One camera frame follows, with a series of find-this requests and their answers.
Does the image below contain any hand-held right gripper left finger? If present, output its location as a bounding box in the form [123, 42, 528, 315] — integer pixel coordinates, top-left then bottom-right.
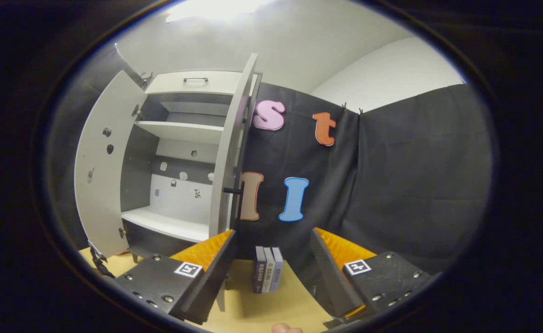
[114, 229, 236, 325]

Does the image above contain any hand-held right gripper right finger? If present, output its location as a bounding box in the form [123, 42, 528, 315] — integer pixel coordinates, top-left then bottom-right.
[309, 227, 434, 320]

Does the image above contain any black door handle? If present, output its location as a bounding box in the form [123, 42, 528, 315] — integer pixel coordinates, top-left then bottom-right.
[223, 180, 246, 222]

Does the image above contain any grey and white cabinet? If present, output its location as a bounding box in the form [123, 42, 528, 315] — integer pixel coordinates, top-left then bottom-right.
[120, 69, 253, 259]

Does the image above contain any white cabinet drawer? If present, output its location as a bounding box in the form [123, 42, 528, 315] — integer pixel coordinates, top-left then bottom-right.
[145, 70, 253, 96]

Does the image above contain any grey book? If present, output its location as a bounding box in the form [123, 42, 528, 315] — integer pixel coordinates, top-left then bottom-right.
[263, 247, 276, 293]

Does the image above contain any blue book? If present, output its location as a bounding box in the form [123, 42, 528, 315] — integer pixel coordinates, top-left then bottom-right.
[271, 247, 284, 292]

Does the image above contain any black backdrop cloth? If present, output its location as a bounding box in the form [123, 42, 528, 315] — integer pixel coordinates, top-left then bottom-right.
[36, 42, 494, 296]

